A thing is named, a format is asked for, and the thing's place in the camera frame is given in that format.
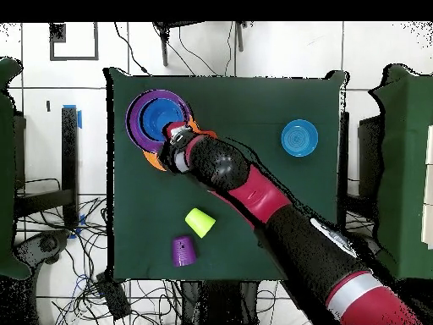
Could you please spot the dark blue bowl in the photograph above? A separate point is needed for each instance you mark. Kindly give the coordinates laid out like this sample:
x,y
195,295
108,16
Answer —
x,y
157,116

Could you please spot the large yellow-orange bowl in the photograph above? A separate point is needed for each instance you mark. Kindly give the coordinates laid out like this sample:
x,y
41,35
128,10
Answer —
x,y
154,160

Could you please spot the purple bowl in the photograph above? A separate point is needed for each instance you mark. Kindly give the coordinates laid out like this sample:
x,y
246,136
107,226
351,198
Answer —
x,y
133,128

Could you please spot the green cup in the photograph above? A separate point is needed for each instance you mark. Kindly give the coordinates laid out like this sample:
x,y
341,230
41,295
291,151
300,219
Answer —
x,y
200,222

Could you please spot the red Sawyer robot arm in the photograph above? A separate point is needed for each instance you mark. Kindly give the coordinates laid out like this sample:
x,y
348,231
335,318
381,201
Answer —
x,y
264,199

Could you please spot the black tripod stand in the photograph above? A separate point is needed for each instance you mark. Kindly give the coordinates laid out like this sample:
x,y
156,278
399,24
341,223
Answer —
x,y
164,50

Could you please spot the blue tape strip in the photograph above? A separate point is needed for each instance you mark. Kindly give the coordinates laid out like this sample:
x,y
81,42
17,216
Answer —
x,y
79,119

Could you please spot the purple cup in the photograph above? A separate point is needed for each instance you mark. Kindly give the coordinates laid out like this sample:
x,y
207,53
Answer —
x,y
183,252

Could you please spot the flat-bottomed light blue bowl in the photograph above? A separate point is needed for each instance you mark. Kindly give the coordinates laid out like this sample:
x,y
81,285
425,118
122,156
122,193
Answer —
x,y
299,137

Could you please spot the dark green tablecloth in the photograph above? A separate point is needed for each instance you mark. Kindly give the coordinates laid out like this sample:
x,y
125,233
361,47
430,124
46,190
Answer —
x,y
152,254

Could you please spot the black chair base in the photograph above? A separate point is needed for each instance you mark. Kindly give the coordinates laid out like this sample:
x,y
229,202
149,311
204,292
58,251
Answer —
x,y
45,243

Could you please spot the black power strip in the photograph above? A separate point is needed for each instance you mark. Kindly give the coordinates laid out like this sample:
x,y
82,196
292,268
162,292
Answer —
x,y
113,298

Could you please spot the black table frame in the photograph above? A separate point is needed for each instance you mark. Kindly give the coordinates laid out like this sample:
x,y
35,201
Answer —
x,y
69,162

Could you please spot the black square floor frame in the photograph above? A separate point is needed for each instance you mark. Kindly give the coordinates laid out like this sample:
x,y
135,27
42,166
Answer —
x,y
57,32

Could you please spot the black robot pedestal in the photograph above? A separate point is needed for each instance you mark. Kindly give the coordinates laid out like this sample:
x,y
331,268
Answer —
x,y
216,304

